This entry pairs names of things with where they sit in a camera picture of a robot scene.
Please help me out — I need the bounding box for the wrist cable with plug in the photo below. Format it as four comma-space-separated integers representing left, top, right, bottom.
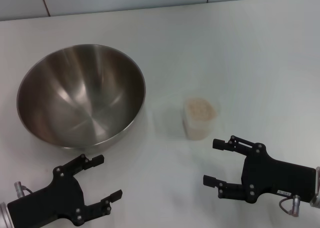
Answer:
279, 194, 301, 217
14, 181, 34, 198

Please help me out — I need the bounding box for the large stainless steel bowl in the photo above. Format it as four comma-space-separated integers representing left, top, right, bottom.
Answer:
16, 43, 147, 150

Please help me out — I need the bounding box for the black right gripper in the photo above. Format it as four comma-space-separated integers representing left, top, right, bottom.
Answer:
203, 135, 317, 204

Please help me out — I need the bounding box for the right wrist cable with plug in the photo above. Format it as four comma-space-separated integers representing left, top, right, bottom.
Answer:
279, 194, 301, 217

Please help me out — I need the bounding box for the left wrist cable with plug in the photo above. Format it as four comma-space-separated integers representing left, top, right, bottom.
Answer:
14, 181, 34, 198

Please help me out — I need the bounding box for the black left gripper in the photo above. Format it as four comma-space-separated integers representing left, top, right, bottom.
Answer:
7, 154, 124, 228

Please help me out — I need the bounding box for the clear plastic measuring cup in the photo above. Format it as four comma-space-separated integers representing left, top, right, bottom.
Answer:
183, 97, 222, 141

